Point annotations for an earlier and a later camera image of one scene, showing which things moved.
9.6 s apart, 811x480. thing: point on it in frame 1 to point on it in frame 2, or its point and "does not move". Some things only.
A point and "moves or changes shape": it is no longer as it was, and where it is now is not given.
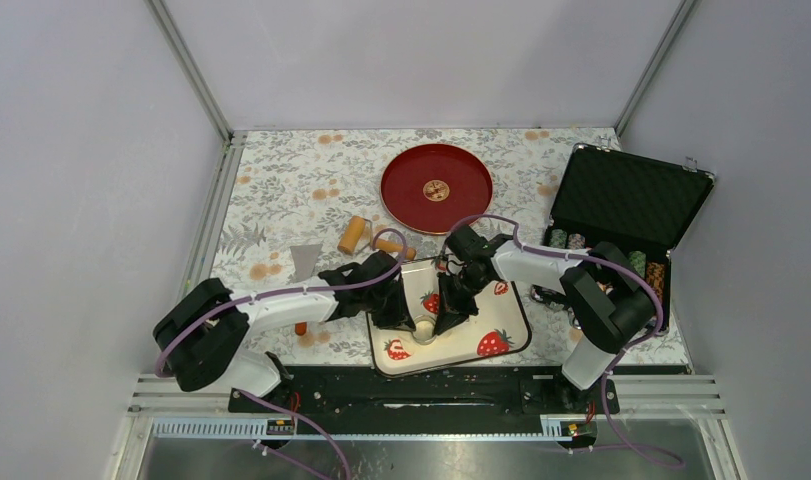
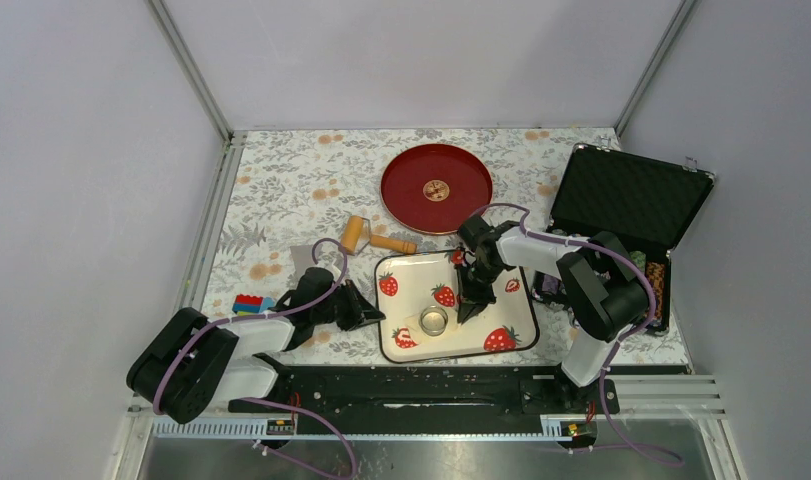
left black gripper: x=400 y=317 to x=360 y=312
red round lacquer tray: x=436 y=188 does not move
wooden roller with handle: x=358 y=236 does not move
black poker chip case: x=641 y=204 does not move
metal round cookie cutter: x=424 y=333 moves or changes shape
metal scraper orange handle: x=305 y=259 does not move
